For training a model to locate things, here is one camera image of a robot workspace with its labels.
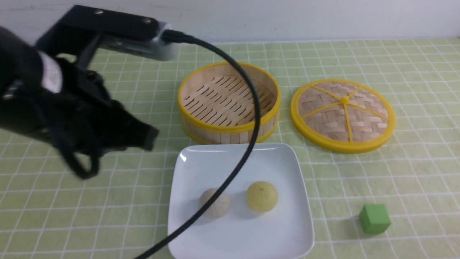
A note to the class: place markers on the yellow rimmed bamboo steamer basket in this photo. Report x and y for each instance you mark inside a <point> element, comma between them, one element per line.
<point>217,107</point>

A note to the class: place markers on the green cube block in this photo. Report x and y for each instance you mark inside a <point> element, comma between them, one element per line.
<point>374,219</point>

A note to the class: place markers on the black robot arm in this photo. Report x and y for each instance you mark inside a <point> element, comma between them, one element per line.
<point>24,108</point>

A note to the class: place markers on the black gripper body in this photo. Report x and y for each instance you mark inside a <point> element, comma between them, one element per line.
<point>85,114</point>

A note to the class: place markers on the white square plate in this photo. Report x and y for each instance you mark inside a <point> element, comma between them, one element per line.
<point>286,232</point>

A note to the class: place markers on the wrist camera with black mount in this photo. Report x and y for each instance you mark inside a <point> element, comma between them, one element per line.
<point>83,30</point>

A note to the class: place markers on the white steamed bun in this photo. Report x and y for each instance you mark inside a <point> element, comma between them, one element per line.
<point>219,207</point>

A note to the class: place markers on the yellow steamed bun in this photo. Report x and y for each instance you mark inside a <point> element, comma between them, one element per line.
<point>261,196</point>

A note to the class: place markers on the yellow rimmed bamboo steamer lid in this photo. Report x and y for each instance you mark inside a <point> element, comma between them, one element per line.
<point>342,116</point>

